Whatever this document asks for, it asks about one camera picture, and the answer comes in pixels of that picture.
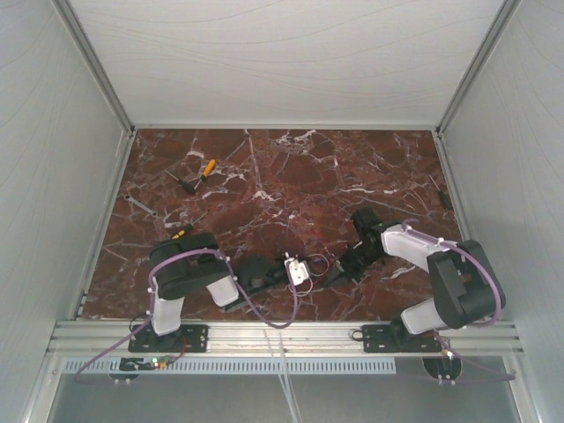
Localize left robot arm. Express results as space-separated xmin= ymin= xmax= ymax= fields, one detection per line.
xmin=147 ymin=233 xmax=317 ymax=351

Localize orange handled screwdriver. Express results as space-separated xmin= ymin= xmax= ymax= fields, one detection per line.
xmin=166 ymin=160 xmax=216 ymax=195

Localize yellow black screwdriver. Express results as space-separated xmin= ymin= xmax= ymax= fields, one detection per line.
xmin=167 ymin=211 xmax=209 ymax=240

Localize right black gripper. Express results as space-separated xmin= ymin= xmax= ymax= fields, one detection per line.
xmin=323 ymin=242 xmax=382 ymax=288

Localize small circuit board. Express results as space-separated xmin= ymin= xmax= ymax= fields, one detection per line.
xmin=118 ymin=354 xmax=177 ymax=372

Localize purple wire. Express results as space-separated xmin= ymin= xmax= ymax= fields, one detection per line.
xmin=303 ymin=250 xmax=340 ymax=292

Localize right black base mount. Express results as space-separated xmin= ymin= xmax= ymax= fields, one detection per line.
xmin=350 ymin=320 xmax=442 ymax=353

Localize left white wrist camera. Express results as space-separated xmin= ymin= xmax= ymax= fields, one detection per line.
xmin=284 ymin=253 xmax=310 ymax=286

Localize white zip ties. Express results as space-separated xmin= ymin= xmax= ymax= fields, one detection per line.
xmin=278 ymin=334 xmax=303 ymax=423

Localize silver wrench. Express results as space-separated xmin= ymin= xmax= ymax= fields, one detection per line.
xmin=124 ymin=195 xmax=158 ymax=217

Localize aluminium front rail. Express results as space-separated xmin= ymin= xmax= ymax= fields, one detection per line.
xmin=47 ymin=320 xmax=523 ymax=357

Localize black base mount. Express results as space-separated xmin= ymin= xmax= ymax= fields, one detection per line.
xmin=127 ymin=322 xmax=209 ymax=353
xmin=350 ymin=320 xmax=442 ymax=353

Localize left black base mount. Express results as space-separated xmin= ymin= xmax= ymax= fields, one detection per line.
xmin=127 ymin=322 xmax=209 ymax=353

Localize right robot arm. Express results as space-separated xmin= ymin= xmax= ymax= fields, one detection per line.
xmin=323 ymin=207 xmax=506 ymax=351

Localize blue slotted cable duct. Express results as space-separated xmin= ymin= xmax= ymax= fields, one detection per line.
xmin=63 ymin=357 xmax=397 ymax=375

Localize black tool at right edge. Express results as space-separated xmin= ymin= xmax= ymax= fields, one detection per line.
xmin=430 ymin=176 xmax=454 ymax=210

